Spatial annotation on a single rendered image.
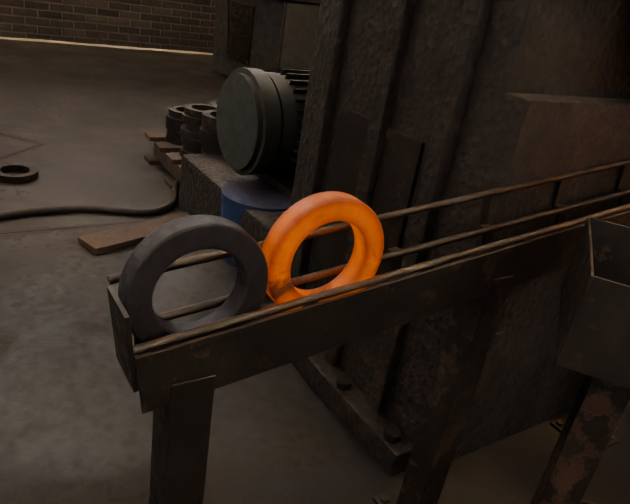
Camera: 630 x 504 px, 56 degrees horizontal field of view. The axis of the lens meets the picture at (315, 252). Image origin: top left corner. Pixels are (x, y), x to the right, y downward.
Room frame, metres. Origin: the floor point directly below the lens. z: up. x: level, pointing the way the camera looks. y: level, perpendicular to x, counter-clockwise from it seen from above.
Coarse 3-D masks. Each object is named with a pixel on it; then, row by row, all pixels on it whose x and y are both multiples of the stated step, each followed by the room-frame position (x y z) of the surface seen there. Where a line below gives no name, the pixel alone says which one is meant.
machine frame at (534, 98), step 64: (384, 0) 1.39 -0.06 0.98; (448, 0) 1.24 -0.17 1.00; (512, 0) 1.11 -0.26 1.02; (576, 0) 1.15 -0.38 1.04; (320, 64) 1.56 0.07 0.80; (384, 64) 1.31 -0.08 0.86; (448, 64) 1.20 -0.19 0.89; (512, 64) 1.09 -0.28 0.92; (576, 64) 1.18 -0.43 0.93; (320, 128) 1.47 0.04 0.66; (384, 128) 1.30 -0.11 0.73; (448, 128) 1.13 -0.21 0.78; (512, 128) 1.05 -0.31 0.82; (576, 128) 1.13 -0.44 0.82; (384, 192) 1.27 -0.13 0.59; (448, 192) 1.14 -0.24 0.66; (512, 192) 1.05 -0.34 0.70; (576, 192) 1.17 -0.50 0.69; (320, 256) 1.43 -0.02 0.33; (448, 320) 1.07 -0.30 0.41; (512, 320) 1.13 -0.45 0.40; (320, 384) 1.27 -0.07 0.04; (384, 384) 1.13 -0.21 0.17; (512, 384) 1.19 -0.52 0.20; (576, 384) 1.37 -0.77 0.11; (384, 448) 1.05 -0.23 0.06
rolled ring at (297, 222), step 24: (336, 192) 0.74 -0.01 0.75; (288, 216) 0.70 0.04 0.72; (312, 216) 0.70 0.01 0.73; (336, 216) 0.72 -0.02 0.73; (360, 216) 0.74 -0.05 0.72; (288, 240) 0.68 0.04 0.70; (360, 240) 0.76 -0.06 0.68; (288, 264) 0.68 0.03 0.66; (360, 264) 0.76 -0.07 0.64; (288, 288) 0.69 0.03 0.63
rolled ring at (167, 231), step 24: (192, 216) 0.63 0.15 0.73; (216, 216) 0.65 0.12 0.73; (144, 240) 0.60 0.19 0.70; (168, 240) 0.59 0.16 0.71; (192, 240) 0.61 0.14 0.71; (216, 240) 0.62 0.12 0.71; (240, 240) 0.64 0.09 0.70; (144, 264) 0.57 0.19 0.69; (168, 264) 0.59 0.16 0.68; (240, 264) 0.65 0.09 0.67; (264, 264) 0.66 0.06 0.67; (120, 288) 0.58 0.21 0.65; (144, 288) 0.58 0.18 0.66; (240, 288) 0.66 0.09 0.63; (264, 288) 0.67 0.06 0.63; (144, 312) 0.58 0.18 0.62; (216, 312) 0.66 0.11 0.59; (240, 312) 0.65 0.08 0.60; (144, 336) 0.58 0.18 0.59
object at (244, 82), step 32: (224, 96) 2.18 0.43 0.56; (256, 96) 2.00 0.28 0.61; (288, 96) 2.06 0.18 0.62; (224, 128) 2.16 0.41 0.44; (256, 128) 1.96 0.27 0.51; (288, 128) 2.01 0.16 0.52; (192, 160) 2.31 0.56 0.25; (224, 160) 2.38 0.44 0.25; (256, 160) 1.98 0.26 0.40; (288, 160) 2.06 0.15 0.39; (192, 192) 2.26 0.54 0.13; (288, 192) 2.04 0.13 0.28; (256, 224) 1.81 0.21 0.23
